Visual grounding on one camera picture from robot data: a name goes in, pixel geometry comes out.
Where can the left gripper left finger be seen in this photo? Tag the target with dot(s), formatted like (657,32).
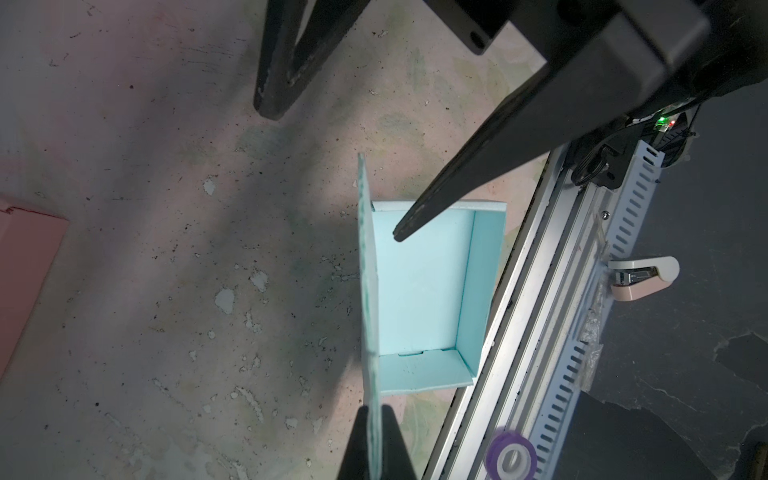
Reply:
(354,465)

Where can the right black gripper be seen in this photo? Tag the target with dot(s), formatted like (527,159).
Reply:
(629,55)

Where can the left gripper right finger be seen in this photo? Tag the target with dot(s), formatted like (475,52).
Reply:
(396,462)

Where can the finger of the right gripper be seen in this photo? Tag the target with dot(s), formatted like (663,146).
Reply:
(295,46)

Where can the light blue paper box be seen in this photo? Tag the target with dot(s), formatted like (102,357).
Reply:
(425,301)

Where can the pink paper box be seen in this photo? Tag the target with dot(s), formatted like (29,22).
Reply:
(30,239)

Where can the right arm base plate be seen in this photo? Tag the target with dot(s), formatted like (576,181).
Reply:
(602,156)

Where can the white tool on rail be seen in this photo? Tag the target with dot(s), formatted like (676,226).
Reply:
(639,278)

